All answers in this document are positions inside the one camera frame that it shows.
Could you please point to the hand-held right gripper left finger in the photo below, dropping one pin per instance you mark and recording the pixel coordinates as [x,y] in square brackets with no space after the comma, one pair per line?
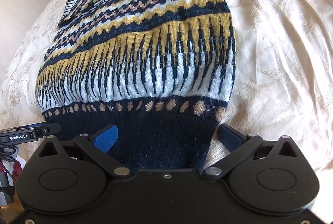
[106,139]

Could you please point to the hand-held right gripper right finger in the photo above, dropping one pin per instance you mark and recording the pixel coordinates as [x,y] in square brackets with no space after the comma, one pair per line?
[229,136]

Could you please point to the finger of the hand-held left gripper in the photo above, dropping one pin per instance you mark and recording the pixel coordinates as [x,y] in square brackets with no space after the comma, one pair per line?
[49,129]

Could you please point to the navy yellow patterned knit sweater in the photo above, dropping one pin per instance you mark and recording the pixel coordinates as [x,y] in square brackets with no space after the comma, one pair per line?
[145,57]

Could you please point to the cream embroidered bedspread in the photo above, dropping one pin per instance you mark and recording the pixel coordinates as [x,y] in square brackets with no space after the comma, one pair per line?
[281,57]

